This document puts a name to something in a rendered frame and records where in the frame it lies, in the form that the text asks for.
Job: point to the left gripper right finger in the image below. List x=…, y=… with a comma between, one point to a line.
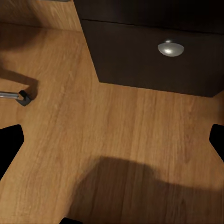
x=217, y=139

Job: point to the cabinet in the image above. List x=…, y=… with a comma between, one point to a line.
x=58, y=14
x=162, y=45

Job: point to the swivel chair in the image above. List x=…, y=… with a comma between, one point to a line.
x=22, y=97

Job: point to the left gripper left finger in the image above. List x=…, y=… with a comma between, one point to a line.
x=11, y=140

